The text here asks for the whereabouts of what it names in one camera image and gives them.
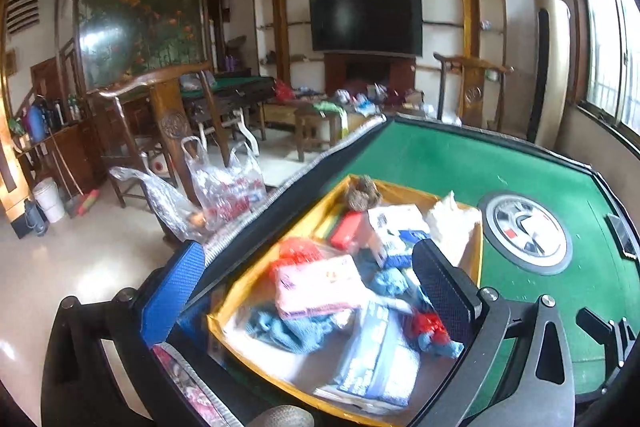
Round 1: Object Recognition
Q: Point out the green mahjong table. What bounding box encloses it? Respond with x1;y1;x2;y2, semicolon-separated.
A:
180;74;278;158

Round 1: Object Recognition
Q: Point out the small red plastic bag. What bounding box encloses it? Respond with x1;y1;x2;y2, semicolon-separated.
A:
410;312;448;343

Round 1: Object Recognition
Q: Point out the yellow cardboard box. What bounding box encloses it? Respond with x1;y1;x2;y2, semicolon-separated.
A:
206;174;485;427

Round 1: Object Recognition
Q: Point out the blue knitted cloth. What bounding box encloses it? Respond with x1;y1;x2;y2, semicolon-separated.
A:
415;332;466;360

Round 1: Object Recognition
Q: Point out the large carved wooden armchair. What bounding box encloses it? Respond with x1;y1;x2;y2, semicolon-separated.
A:
87;59;233;210

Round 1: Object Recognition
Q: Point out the wall vent grille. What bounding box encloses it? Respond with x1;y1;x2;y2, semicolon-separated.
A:
6;0;41;35

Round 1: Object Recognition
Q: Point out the small blue tissue pack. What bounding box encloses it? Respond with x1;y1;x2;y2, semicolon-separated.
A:
385;229;426;268

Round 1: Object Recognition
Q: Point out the red and white package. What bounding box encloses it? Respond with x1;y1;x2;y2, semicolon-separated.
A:
330;209;366;253

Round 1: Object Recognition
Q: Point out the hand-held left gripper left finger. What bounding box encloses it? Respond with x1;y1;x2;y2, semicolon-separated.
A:
40;239;207;427

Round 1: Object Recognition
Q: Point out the round table centre disc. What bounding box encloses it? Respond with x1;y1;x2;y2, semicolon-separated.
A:
477;192;573;277

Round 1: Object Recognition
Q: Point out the brown knitted cloth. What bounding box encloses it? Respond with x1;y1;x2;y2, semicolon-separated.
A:
250;404;316;427

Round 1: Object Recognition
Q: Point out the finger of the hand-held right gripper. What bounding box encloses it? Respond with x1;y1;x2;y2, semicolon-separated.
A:
576;307;633;360
575;357;626;405

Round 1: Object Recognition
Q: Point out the white plastic bucket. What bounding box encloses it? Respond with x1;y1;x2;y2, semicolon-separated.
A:
32;177;67;224

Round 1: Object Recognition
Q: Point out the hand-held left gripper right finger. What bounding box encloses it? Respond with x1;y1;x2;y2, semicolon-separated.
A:
400;238;577;427

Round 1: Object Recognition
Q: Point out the floral quilted table cover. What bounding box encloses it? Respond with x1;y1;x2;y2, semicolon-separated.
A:
150;114;388;427

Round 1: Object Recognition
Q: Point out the large blue white tissue pack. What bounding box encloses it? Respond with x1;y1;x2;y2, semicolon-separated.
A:
312;302;421;413

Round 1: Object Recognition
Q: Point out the clear red printed plastic bag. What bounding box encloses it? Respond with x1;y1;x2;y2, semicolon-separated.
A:
180;135;268;228

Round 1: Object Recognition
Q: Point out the blue terry towel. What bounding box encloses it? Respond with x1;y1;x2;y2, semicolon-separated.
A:
247;304;351;355

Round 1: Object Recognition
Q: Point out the low wooden table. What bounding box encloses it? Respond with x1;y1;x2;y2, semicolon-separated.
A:
292;102;351;162

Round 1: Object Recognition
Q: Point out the broom with red bristles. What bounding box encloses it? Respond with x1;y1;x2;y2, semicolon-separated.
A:
47;127;101;218

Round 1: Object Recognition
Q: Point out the white plastic bag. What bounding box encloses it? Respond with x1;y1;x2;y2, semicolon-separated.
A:
425;190;483;268

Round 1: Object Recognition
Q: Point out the black wall television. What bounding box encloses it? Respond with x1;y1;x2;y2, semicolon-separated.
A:
308;0;423;58

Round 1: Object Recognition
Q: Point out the large framed floral painting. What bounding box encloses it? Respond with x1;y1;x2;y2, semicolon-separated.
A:
72;0;221;92

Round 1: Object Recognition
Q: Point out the large red plastic bag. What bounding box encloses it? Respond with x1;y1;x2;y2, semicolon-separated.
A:
272;237;326;278

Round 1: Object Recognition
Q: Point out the blue bottle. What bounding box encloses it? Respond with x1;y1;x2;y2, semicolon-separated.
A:
27;104;47;142

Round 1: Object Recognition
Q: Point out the wooden sideboard with bottles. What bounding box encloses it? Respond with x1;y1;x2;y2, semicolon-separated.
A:
15;97;106;202

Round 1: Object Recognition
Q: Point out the window with metal bars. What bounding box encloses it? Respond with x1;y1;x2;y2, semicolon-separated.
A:
560;0;640;142

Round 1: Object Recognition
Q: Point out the metal scouring pad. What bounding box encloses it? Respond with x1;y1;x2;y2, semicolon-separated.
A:
345;174;383;212

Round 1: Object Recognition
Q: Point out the low television cabinet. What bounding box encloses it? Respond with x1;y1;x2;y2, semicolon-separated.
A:
262;99;426;128

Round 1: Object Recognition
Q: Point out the pink tissue package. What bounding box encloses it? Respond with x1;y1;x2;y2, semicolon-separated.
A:
272;254;371;320

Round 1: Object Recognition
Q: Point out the carved wooden chair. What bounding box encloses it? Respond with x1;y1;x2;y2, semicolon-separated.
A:
432;52;515;132

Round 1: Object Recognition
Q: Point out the standing air conditioner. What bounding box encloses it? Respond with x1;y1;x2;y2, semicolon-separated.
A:
525;0;571;150

